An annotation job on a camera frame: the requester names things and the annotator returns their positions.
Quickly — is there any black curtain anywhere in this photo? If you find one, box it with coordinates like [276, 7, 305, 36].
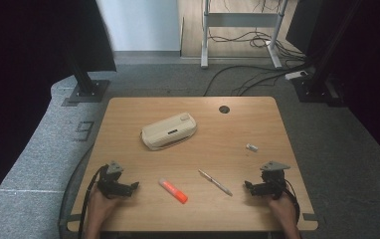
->
[285, 0, 380, 164]
[0, 0, 117, 221]

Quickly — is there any white metal desk frame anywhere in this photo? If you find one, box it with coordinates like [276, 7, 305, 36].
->
[200, 0, 290, 70]

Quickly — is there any black stand with square base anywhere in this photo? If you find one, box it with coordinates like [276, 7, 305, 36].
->
[62, 49, 111, 104]
[291, 0, 346, 105]

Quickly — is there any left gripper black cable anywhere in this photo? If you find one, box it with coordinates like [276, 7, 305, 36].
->
[77, 164, 108, 239]

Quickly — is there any white power strip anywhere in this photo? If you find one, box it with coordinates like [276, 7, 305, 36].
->
[284, 70, 308, 81]

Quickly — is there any person's left hand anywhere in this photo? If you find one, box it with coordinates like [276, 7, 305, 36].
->
[88, 184, 123, 219]

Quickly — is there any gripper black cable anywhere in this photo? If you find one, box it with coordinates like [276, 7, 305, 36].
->
[284, 178, 301, 227]
[77, 164, 108, 239]

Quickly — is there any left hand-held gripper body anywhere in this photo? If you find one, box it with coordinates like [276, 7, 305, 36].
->
[97, 160, 126, 200]

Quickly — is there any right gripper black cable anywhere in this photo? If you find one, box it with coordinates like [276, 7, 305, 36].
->
[284, 178, 301, 227]

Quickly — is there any tangle of black floor cables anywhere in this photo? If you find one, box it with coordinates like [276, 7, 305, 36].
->
[208, 29, 308, 64]

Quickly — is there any person's right hand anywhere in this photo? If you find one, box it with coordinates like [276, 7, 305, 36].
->
[267, 193, 298, 225]

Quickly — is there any orange highlighter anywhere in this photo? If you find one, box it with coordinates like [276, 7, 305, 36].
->
[158, 177, 189, 205]

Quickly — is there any silver pen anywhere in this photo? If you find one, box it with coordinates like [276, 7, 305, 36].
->
[197, 168, 234, 197]

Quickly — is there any long black floor cable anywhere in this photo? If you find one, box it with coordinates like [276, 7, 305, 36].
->
[203, 64, 300, 98]

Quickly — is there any grey floor tape mark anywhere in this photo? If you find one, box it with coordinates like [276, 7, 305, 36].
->
[74, 120, 95, 142]

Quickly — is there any beige pencil case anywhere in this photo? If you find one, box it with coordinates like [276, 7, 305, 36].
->
[140, 112, 198, 151]

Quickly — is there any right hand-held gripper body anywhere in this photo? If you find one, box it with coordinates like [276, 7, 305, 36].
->
[259, 160, 291, 200]

